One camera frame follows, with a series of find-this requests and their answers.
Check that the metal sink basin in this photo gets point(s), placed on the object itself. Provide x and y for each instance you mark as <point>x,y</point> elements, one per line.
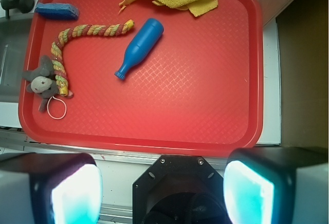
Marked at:
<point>14,39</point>

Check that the blue plastic bottle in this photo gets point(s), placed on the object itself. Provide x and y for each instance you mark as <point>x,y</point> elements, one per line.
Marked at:
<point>140,46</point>

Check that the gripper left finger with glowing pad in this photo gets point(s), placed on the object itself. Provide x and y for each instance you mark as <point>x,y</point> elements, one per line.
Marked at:
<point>50,188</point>

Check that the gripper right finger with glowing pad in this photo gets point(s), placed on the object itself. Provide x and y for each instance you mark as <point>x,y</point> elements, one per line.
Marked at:
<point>274,184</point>

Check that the grey plush mouse toy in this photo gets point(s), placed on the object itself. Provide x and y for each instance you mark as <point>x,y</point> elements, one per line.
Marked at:
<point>48,81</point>

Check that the red plastic tray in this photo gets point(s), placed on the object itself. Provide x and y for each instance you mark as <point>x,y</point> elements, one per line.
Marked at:
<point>198,92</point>

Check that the blue sponge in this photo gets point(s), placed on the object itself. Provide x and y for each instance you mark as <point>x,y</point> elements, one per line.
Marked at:
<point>57,11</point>

